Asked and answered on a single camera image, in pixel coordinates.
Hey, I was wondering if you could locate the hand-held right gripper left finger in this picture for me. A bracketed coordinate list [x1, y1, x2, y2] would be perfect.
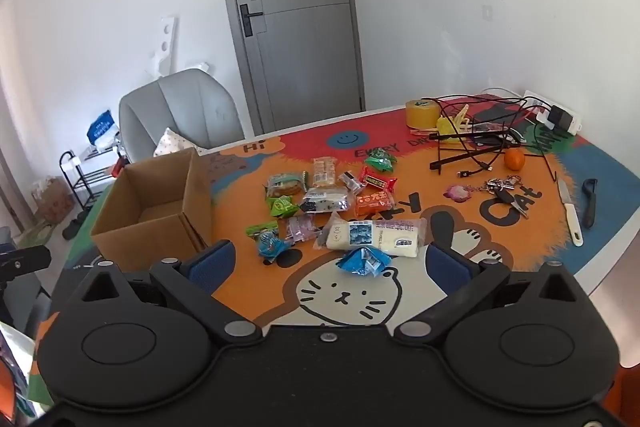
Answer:
[79, 239, 264, 349]

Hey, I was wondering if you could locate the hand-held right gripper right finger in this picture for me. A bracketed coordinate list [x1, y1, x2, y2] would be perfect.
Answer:
[394, 241, 584, 349]

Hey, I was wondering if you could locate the blue round candy packet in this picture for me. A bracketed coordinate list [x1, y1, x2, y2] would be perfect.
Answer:
[256, 231, 292, 264]

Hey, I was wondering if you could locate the large white bread packet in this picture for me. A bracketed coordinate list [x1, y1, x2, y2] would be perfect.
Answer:
[313, 213, 428, 260]

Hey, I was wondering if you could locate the blue foil packet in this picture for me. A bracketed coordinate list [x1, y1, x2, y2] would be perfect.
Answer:
[336, 247, 393, 277]

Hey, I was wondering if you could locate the small bright green packet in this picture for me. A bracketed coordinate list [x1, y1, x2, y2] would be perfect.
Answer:
[267, 196, 299, 218]

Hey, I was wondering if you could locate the purple clear packet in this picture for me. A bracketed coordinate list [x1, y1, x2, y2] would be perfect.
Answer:
[286, 214, 323, 242]

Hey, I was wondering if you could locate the orange snack packet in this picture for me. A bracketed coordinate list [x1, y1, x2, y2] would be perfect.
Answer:
[354, 191, 392, 219]

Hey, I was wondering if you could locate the green brown cake packet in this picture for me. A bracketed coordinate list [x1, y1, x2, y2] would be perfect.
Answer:
[265, 172, 307, 198]

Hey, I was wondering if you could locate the red candy packet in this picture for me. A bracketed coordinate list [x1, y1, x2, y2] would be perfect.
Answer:
[360, 167, 398, 192]

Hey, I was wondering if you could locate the green candy packet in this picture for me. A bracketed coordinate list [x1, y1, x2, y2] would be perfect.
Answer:
[364, 148, 398, 172]

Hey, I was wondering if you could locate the black white cookie packet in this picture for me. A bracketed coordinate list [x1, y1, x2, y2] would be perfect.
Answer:
[300, 187, 351, 214]

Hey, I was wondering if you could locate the small clear dark packet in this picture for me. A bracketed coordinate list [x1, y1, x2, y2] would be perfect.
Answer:
[339, 170, 362, 195]

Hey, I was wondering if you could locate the beige cracker packet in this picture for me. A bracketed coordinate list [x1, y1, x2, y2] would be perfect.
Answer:
[312, 157, 337, 188]

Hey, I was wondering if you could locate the green door mat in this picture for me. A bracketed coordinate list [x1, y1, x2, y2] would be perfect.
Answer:
[15, 219, 63, 250]

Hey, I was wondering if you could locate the cardboard box with plastic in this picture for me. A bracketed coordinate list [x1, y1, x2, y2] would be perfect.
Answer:
[31, 176, 76, 223]

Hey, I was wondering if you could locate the bunch of keys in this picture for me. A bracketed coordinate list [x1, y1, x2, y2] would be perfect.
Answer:
[480, 176, 531, 220]

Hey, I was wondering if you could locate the black shoe rack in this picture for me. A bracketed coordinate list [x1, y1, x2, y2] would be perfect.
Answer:
[59, 142, 126, 212]

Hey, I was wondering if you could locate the colourful printed sheet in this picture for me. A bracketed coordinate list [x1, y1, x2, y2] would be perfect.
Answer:
[0, 317, 53, 423]

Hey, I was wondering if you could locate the dotted white pillow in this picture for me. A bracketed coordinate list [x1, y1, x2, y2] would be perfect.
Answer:
[152, 127, 208, 158]

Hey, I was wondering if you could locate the orange tangerine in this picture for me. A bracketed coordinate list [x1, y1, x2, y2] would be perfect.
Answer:
[503, 148, 526, 172]

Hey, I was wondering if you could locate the black metal stand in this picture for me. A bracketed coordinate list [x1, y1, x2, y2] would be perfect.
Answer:
[429, 127, 526, 172]

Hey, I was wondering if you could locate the yellow plastic bag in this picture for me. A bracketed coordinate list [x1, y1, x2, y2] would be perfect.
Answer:
[436, 104, 473, 140]

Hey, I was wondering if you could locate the blue white bag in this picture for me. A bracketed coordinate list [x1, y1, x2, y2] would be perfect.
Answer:
[86, 109, 121, 145]

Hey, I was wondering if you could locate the black peeler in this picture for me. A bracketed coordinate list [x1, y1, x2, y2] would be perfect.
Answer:
[581, 178, 599, 229]

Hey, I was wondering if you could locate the yellow tape roll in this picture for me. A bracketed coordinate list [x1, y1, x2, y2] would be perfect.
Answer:
[405, 98, 442, 129]

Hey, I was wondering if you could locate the grey chair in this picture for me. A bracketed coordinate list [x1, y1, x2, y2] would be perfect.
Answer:
[118, 68, 246, 162]

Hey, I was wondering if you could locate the black charger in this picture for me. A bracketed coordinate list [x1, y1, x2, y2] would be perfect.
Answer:
[547, 105, 578, 132]

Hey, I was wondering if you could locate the white power strip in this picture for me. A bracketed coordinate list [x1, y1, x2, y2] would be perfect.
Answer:
[522, 89, 585, 132]

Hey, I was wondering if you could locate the orange object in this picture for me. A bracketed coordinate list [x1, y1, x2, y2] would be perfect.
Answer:
[605, 364, 640, 423]

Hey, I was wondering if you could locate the white foam board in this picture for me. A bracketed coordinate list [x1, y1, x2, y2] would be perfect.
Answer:
[145, 14, 178, 80]

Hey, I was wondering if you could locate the white handled knife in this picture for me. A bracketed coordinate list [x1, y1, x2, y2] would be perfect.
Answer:
[556, 178, 586, 248]

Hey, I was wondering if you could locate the black door handle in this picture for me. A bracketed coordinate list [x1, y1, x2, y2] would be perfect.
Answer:
[240, 3, 265, 38]

